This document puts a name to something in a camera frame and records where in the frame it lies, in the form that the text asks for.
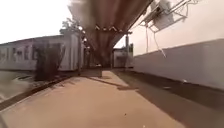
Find small white building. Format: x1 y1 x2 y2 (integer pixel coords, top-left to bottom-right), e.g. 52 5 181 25
112 47 134 69

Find pole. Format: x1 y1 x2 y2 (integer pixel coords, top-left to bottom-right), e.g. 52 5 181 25
124 33 130 70

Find corrugated metal roof canopy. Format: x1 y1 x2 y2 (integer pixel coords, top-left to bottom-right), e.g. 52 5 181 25
68 0 155 68

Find tan concrete path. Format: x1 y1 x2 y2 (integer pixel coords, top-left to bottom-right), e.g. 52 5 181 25
0 69 224 128

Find tree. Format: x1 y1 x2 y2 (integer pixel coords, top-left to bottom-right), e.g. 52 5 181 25
59 17 83 36

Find dark bush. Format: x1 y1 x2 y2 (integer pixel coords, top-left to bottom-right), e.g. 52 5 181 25
34 42 67 82

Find dark kerb strip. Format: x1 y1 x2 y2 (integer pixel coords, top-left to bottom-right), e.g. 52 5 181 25
0 75 73 112

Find long white building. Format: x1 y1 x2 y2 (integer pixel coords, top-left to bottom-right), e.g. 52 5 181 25
0 33 84 72

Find air conditioner unit on bracket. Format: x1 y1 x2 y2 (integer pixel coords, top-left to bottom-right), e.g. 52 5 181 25
137 0 196 34

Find white and grey wall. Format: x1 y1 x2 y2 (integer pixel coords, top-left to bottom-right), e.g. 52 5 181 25
128 0 224 92

